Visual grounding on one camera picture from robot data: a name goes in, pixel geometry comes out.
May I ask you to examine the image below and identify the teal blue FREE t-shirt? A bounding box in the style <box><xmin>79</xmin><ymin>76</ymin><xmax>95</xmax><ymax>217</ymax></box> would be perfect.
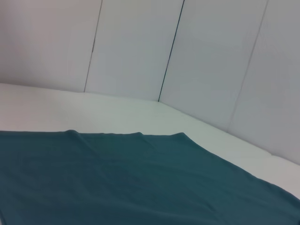
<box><xmin>0</xmin><ymin>129</ymin><xmax>300</xmax><ymax>225</ymax></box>

